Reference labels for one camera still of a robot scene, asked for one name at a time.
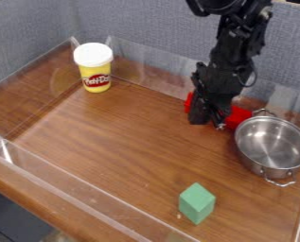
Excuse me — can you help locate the red rectangular block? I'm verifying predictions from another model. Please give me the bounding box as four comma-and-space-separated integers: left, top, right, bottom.
183, 93, 251, 130

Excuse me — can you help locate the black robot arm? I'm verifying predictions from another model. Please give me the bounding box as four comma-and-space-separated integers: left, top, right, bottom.
186, 0, 272, 129

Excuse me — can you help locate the yellow Play-Doh can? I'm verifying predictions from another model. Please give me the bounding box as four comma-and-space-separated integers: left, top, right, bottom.
74, 43, 112, 93

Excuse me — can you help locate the green foam cube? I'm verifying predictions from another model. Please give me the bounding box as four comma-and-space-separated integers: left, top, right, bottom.
178, 182, 217, 225

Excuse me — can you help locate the clear acrylic table barrier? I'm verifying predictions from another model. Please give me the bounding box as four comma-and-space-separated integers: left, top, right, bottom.
0, 40, 300, 242

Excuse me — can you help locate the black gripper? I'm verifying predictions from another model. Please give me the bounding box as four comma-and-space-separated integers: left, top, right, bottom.
187, 61, 245, 130

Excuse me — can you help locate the stainless steel pot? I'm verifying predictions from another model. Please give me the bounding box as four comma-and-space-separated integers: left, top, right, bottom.
234, 109, 300, 187

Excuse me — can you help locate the black cable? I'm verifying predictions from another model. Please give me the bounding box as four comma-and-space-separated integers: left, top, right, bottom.
235, 60, 258, 89

